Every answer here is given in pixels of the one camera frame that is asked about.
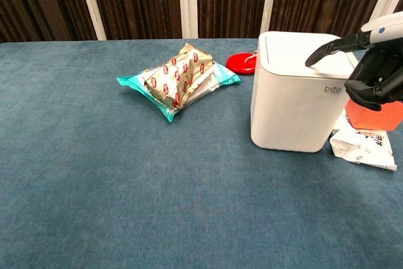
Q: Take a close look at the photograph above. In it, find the black and silver right hand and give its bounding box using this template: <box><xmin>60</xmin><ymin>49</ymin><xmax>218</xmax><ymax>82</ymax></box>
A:
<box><xmin>304</xmin><ymin>10</ymin><xmax>403</xmax><ymax>112</ymax></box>

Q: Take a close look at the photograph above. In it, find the white plastic bin lid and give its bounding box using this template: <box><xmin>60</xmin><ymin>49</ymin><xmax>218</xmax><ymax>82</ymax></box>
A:
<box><xmin>258</xmin><ymin>31</ymin><xmax>359</xmax><ymax>80</ymax></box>

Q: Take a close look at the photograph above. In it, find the white plastic container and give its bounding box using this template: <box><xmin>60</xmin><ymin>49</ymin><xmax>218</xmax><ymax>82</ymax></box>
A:
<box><xmin>250</xmin><ymin>34</ymin><xmax>353</xmax><ymax>153</ymax></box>

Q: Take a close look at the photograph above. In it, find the crumpled white printed wrapper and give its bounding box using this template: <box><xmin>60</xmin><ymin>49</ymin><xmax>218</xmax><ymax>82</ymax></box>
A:
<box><xmin>329</xmin><ymin>114</ymin><xmax>398</xmax><ymax>171</ymax></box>

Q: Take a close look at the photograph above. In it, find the red round disc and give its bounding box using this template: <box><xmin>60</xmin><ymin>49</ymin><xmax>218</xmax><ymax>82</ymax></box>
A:
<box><xmin>225</xmin><ymin>53</ymin><xmax>261</xmax><ymax>76</ymax></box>

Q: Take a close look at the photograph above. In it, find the teal snack package with wrappers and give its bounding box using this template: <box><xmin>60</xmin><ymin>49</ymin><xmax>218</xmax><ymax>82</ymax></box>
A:
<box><xmin>115</xmin><ymin>43</ymin><xmax>242</xmax><ymax>123</ymax></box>

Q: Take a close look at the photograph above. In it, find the blue suede table mat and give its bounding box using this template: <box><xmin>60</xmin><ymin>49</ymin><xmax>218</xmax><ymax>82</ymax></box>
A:
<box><xmin>0</xmin><ymin>38</ymin><xmax>403</xmax><ymax>269</ymax></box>

